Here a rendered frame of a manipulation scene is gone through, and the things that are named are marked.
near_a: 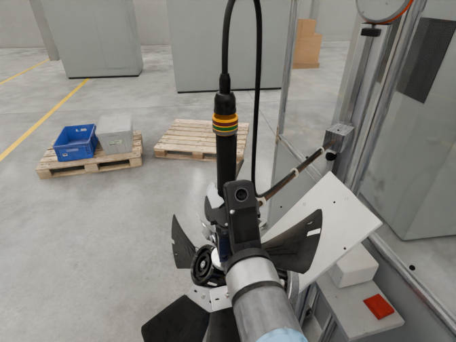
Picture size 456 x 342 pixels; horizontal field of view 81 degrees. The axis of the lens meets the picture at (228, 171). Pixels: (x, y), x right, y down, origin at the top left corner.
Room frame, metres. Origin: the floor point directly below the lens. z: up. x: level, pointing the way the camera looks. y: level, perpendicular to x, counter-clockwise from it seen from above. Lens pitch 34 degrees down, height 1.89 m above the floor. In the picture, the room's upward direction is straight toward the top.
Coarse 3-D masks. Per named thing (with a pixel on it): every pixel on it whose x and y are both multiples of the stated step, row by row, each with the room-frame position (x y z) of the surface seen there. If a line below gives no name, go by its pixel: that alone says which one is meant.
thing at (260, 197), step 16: (256, 0) 0.47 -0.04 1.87; (224, 16) 0.42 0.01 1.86; (256, 16) 0.48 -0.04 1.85; (224, 32) 0.42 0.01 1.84; (256, 32) 0.48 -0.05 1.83; (224, 48) 0.42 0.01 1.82; (256, 48) 0.48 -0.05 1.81; (224, 64) 0.41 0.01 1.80; (256, 64) 0.48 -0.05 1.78; (256, 80) 0.48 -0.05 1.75; (256, 96) 0.48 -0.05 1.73; (256, 112) 0.48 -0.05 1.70; (256, 128) 0.48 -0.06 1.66; (288, 176) 0.61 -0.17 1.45; (256, 192) 0.50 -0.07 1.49
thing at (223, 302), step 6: (216, 288) 0.44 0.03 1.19; (222, 288) 0.44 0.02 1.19; (210, 294) 0.42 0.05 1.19; (216, 294) 0.42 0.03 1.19; (222, 294) 0.42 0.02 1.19; (216, 300) 0.41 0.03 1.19; (222, 300) 0.41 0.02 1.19; (228, 300) 0.41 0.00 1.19; (216, 306) 0.39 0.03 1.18; (222, 306) 0.39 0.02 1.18; (228, 306) 0.39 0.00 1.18
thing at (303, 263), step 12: (312, 216) 0.51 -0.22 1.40; (300, 228) 0.49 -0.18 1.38; (312, 228) 0.46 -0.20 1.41; (276, 240) 0.48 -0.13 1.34; (288, 240) 0.45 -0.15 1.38; (300, 240) 0.43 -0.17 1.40; (312, 240) 0.41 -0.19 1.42; (276, 252) 0.42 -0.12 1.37; (288, 252) 0.40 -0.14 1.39; (300, 252) 0.39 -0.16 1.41; (312, 252) 0.37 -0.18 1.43; (276, 264) 0.38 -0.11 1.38; (288, 264) 0.37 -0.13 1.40; (300, 264) 0.36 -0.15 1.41
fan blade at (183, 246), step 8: (176, 224) 0.74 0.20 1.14; (176, 232) 0.73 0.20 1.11; (184, 232) 0.68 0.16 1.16; (176, 240) 0.72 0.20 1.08; (184, 240) 0.67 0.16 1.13; (176, 248) 0.71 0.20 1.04; (184, 248) 0.66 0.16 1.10; (192, 248) 0.62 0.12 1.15; (176, 256) 0.70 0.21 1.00; (184, 256) 0.67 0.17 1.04; (192, 256) 0.62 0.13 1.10; (176, 264) 0.69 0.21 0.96; (184, 264) 0.66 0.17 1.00
